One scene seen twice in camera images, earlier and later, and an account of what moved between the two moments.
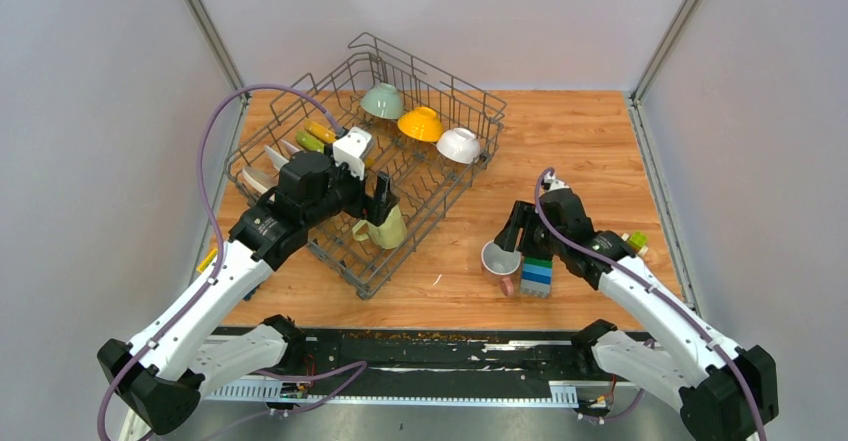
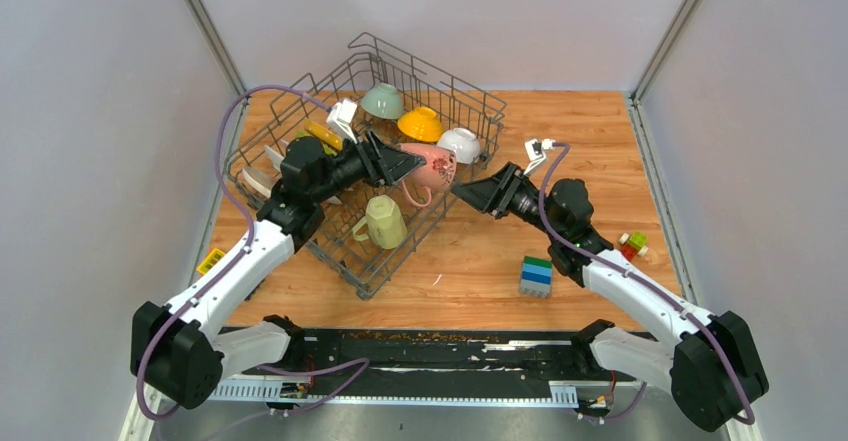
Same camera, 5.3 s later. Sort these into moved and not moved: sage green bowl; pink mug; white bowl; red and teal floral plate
Moved: pink mug
Not moved: white bowl; sage green bowl; red and teal floral plate
